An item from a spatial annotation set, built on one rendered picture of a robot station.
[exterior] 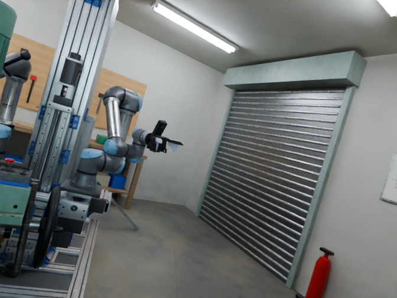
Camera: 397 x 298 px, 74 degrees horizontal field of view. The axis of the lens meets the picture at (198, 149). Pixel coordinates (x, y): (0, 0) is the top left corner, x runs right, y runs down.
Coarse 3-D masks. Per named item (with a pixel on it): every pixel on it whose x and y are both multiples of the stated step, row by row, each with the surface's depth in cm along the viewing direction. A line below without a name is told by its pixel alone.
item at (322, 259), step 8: (320, 248) 269; (320, 264) 262; (328, 264) 260; (320, 272) 260; (328, 272) 260; (312, 280) 265; (320, 280) 260; (312, 288) 263; (320, 288) 260; (304, 296) 274; (312, 296) 261; (320, 296) 260
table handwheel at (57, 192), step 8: (56, 192) 95; (48, 200) 107; (56, 200) 92; (48, 208) 104; (56, 208) 90; (48, 216) 87; (0, 224) 90; (8, 224) 91; (32, 224) 95; (40, 224) 95; (48, 224) 86; (40, 232) 95; (48, 232) 86; (40, 240) 98; (48, 240) 86; (40, 248) 85; (40, 256) 86; (32, 264) 91; (40, 264) 89
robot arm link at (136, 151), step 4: (128, 144) 143; (132, 144) 146; (136, 144) 144; (140, 144) 145; (132, 148) 143; (136, 148) 144; (140, 148) 145; (144, 148) 148; (128, 152) 141; (132, 152) 142; (136, 152) 144; (140, 152) 146; (128, 156) 142; (132, 156) 144; (136, 156) 145; (140, 156) 146; (128, 160) 146; (132, 160) 145; (136, 160) 145; (140, 160) 147
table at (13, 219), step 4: (0, 212) 85; (4, 212) 86; (0, 216) 84; (4, 216) 84; (8, 216) 85; (12, 216) 85; (16, 216) 86; (20, 216) 86; (0, 220) 84; (4, 220) 84; (8, 220) 85; (12, 220) 86; (16, 220) 86; (20, 220) 87; (12, 224) 86; (16, 224) 86; (20, 224) 87
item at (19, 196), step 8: (0, 184) 84; (0, 192) 84; (8, 192) 86; (16, 192) 86; (24, 192) 88; (0, 200) 85; (8, 200) 86; (16, 200) 87; (24, 200) 88; (0, 208) 85; (8, 208) 86; (16, 208) 87; (24, 208) 88
